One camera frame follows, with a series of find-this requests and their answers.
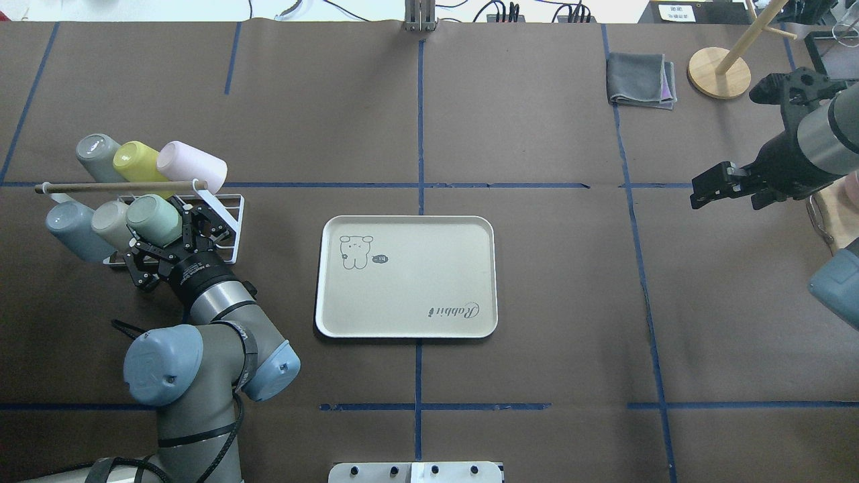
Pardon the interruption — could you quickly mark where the yellow cup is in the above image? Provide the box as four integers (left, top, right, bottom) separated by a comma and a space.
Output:
111, 141, 169, 182

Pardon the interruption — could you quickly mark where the grey cup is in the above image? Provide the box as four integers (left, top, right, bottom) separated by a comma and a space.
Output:
74, 133, 127, 183

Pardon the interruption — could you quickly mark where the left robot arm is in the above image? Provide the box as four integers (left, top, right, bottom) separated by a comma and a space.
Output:
36, 195, 301, 482

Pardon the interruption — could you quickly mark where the green cup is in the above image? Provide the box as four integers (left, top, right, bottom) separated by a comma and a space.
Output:
125, 195, 182, 247

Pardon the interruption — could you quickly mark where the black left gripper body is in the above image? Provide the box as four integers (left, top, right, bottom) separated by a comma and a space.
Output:
125, 198, 238, 306

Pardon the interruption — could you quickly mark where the grey folded cloth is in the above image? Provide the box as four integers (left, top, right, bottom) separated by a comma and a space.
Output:
605, 52, 678, 110

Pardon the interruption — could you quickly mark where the beige cup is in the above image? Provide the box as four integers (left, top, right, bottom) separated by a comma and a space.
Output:
90, 201, 133, 251

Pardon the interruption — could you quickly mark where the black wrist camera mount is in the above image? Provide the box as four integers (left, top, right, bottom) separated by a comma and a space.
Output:
749, 67, 857, 131

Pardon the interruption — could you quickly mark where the grey aluminium post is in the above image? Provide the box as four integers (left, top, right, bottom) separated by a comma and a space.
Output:
403, 0, 438, 32

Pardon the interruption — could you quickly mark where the wooden mug tree stand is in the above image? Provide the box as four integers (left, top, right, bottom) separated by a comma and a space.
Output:
687, 1, 798, 100

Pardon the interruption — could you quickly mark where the bamboo cutting board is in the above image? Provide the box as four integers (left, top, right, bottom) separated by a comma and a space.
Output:
813, 178, 858, 255

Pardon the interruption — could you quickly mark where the black label box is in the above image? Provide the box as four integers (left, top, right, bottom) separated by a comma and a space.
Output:
638, 1, 752, 25

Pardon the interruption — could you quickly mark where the pink cup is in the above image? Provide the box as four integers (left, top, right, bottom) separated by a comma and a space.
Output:
156, 140, 228, 195

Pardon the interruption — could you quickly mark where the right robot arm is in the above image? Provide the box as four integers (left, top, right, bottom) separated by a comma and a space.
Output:
690, 82, 857, 210

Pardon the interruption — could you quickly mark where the blue-grey cup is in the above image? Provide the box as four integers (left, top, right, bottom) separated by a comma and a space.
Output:
45, 201, 117, 263

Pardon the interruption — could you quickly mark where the white wire cup rack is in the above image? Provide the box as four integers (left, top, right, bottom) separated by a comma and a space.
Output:
34, 178, 245, 265

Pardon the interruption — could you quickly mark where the cream rabbit tray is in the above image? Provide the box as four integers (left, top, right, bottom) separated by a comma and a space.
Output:
314, 216, 498, 339

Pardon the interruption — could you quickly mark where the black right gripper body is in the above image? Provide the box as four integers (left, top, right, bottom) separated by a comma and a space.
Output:
726, 132, 836, 210

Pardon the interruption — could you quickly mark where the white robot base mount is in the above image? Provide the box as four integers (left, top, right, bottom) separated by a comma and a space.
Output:
327, 461, 505, 482

